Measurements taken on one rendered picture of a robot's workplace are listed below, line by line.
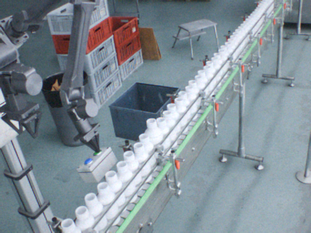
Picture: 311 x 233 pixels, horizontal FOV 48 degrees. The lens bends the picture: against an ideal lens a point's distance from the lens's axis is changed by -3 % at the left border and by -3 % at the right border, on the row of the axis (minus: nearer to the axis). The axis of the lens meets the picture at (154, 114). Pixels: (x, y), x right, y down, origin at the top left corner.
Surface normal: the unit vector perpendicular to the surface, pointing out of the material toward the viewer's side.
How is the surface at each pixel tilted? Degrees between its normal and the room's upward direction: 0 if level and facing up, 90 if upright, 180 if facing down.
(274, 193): 0
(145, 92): 90
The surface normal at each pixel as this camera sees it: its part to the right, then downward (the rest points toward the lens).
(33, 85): 0.88, 0.15
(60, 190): -0.12, -0.85
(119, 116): -0.47, 0.51
